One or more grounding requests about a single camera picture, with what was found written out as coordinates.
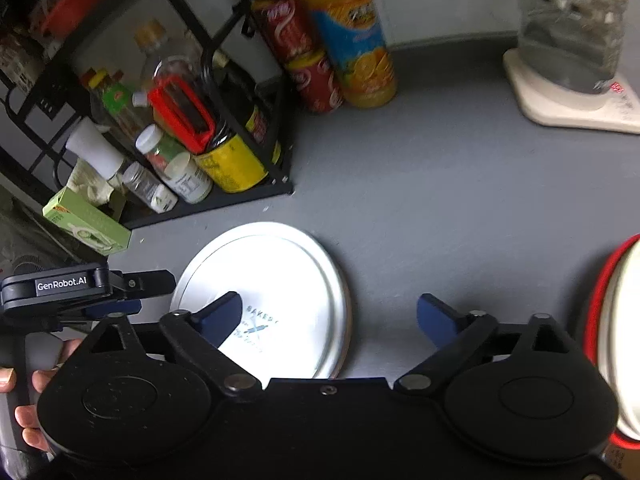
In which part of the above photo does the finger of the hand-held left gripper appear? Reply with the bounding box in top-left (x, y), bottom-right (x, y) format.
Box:
top-left (84, 297), bottom-right (144, 319)
top-left (110, 269), bottom-right (177, 297)

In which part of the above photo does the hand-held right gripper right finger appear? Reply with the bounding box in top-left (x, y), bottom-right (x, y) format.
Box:
top-left (392, 292), bottom-right (589, 396)

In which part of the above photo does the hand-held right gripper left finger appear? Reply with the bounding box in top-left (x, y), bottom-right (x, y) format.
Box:
top-left (75, 290), bottom-right (263, 398)

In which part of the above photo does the white plate crossed utensils print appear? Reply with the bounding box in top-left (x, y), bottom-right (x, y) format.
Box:
top-left (175, 225), bottom-right (341, 378)

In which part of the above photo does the white plate script print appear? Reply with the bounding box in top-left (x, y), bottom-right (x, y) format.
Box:
top-left (169, 221), bottom-right (353, 381)

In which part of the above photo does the red rimmed bowl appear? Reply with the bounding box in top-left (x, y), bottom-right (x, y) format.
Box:
top-left (584, 234), bottom-right (640, 451)

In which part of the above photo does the person's left hand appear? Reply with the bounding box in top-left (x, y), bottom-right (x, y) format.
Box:
top-left (0, 338), bottom-right (84, 453)

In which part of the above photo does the light green carton box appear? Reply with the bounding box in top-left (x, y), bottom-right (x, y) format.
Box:
top-left (42, 186), bottom-right (132, 255)

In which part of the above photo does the small grey-capped spice jar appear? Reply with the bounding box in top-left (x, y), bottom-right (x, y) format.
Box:
top-left (121, 161), bottom-right (178, 213)

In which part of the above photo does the crumpled pale plastic bag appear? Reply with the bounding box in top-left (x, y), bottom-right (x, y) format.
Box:
top-left (67, 160), bottom-right (118, 206)

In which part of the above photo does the white-capped seasoning jar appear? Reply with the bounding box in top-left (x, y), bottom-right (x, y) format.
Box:
top-left (136, 125), bottom-right (213, 204)

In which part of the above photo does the black metal shelf rack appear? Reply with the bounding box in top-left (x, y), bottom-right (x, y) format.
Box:
top-left (0, 0), bottom-right (296, 231)

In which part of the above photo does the white plastic tube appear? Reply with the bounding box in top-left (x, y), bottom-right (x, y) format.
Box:
top-left (65, 117), bottom-right (126, 181)

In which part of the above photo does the dark sauce bottle yellow label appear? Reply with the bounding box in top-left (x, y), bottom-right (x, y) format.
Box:
top-left (192, 125), bottom-right (271, 194)

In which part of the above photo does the green bottle white cap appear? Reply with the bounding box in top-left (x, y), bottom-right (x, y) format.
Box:
top-left (102, 80), bottom-right (156, 136)

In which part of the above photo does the clear bottle yellow cap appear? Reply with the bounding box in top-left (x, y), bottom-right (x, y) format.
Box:
top-left (134, 20), bottom-right (206, 111)

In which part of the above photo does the cream kettle heating base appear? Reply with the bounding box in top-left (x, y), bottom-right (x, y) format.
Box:
top-left (502, 47), bottom-right (640, 135)

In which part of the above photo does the red cola can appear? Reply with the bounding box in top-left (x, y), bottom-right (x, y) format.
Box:
top-left (250, 0), bottom-right (326, 63)
top-left (284, 50), bottom-right (347, 114)

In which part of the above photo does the orange juice bottle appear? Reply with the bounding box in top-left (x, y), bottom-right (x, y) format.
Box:
top-left (291, 0), bottom-right (398, 109)

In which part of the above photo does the glass kettle cream lid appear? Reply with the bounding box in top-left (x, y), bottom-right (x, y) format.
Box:
top-left (515, 0), bottom-right (631, 96)

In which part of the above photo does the dark bottle red handle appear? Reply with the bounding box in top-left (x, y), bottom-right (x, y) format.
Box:
top-left (147, 74), bottom-right (218, 156)

